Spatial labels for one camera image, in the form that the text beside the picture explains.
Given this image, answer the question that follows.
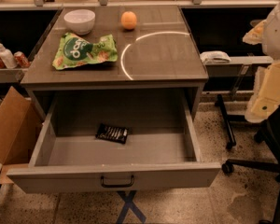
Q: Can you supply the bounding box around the black rxbar chocolate bar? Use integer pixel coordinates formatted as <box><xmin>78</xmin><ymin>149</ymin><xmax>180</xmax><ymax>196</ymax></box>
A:
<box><xmin>95</xmin><ymin>124</ymin><xmax>128</xmax><ymax>144</ymax></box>

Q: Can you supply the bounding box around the grey side shelf left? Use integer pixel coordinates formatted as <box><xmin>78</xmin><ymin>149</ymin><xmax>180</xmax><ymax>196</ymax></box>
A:
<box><xmin>0</xmin><ymin>68</ymin><xmax>27</xmax><ymax>84</ymax></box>

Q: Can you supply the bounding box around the brown cardboard box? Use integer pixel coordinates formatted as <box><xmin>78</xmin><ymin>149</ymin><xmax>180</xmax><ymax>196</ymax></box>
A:
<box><xmin>0</xmin><ymin>87</ymin><xmax>43</xmax><ymax>184</ymax></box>

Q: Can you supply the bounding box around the black drawer handle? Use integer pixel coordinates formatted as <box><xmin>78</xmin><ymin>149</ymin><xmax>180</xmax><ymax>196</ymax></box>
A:
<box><xmin>100</xmin><ymin>175</ymin><xmax>134</xmax><ymax>189</ymax></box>

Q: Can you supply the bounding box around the white bowl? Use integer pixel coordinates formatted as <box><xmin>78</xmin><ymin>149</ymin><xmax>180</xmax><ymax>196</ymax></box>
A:
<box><xmin>63</xmin><ymin>9</ymin><xmax>95</xmax><ymax>35</ymax></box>

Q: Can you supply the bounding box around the green chip bag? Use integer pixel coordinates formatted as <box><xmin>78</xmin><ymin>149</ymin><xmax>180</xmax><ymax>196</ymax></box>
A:
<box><xmin>52</xmin><ymin>33</ymin><xmax>118</xmax><ymax>70</ymax></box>

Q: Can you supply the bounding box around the grey open top drawer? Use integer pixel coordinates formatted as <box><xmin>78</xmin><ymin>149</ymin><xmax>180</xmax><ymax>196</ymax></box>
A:
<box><xmin>7</xmin><ymin>89</ymin><xmax>220</xmax><ymax>193</ymax></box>

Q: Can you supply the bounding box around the orange fruit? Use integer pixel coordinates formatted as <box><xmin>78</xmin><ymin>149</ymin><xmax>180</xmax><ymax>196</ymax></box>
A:
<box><xmin>120</xmin><ymin>11</ymin><xmax>137</xmax><ymax>30</ymax></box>

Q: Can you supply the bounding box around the grey side shelf right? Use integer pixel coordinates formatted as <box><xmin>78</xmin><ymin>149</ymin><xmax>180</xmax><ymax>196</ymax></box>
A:
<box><xmin>206</xmin><ymin>56</ymin><xmax>273</xmax><ymax>77</ymax></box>

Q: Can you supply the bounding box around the white pump bottle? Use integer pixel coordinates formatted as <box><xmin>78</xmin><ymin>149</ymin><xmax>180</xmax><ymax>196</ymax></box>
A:
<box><xmin>0</xmin><ymin>42</ymin><xmax>17</xmax><ymax>69</ymax></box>

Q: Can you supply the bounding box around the black office chair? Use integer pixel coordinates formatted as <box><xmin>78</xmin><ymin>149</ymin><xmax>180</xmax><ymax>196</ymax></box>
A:
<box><xmin>214</xmin><ymin>93</ymin><xmax>280</xmax><ymax>224</ymax></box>

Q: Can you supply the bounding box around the grey cabinet with counter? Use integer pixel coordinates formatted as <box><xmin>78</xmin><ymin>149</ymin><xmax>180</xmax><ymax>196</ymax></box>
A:
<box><xmin>21</xmin><ymin>5</ymin><xmax>208</xmax><ymax>115</ymax></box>

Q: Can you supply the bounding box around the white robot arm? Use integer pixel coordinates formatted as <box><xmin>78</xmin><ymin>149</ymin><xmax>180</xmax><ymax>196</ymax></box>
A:
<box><xmin>243</xmin><ymin>2</ymin><xmax>280</xmax><ymax>123</ymax></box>

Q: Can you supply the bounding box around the folded white cloth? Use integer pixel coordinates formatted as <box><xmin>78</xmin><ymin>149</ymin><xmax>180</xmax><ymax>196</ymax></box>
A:
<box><xmin>200</xmin><ymin>50</ymin><xmax>231</xmax><ymax>63</ymax></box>

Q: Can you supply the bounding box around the grey side shelf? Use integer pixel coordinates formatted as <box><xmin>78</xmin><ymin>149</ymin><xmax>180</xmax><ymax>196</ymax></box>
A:
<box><xmin>0</xmin><ymin>68</ymin><xmax>27</xmax><ymax>84</ymax></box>
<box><xmin>206</xmin><ymin>56</ymin><xmax>273</xmax><ymax>77</ymax></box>

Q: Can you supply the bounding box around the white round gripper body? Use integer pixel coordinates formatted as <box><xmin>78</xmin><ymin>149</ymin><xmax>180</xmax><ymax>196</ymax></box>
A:
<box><xmin>245</xmin><ymin>61</ymin><xmax>280</xmax><ymax>123</ymax></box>

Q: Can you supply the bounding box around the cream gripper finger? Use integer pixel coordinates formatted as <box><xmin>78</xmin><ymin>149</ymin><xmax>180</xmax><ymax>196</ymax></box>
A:
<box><xmin>243</xmin><ymin>20</ymin><xmax>266</xmax><ymax>45</ymax></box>

